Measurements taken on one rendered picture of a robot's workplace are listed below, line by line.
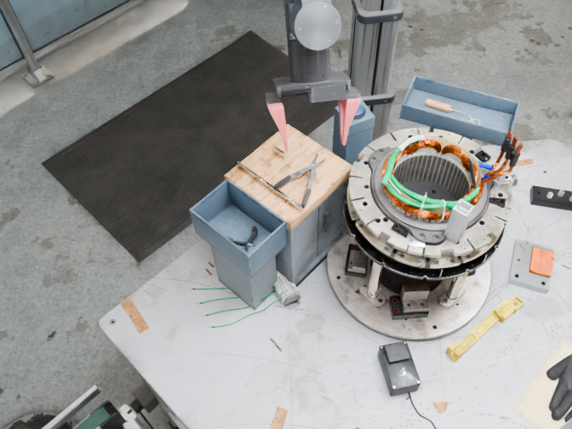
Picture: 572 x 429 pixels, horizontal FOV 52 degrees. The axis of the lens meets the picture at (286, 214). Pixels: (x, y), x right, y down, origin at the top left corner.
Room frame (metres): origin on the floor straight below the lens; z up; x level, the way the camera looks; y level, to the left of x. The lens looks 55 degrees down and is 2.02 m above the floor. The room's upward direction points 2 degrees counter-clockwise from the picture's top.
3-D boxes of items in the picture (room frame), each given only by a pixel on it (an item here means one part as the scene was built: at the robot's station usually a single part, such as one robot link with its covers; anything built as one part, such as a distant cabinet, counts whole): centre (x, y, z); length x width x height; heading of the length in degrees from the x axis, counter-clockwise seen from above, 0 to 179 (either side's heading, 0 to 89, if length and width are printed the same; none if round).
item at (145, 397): (0.57, 0.43, 0.33); 0.06 x 0.04 x 0.06; 43
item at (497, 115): (0.97, -0.41, 0.92); 0.25 x 0.11 x 0.28; 65
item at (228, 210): (0.68, 0.10, 0.92); 0.17 x 0.11 x 0.28; 46
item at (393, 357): (0.45, -0.23, 0.81); 0.10 x 0.06 x 0.06; 10
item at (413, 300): (0.59, -0.28, 0.85); 0.06 x 0.04 x 0.05; 91
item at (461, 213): (0.60, -0.31, 1.14); 0.03 x 0.03 x 0.09; 49
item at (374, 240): (0.63, -0.17, 1.05); 0.09 x 0.04 x 0.01; 49
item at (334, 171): (0.79, -0.01, 1.05); 0.20 x 0.19 x 0.02; 136
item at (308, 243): (0.79, -0.01, 0.91); 0.19 x 0.19 x 0.26; 46
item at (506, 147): (0.70, -0.41, 1.21); 0.04 x 0.04 x 0.03; 49
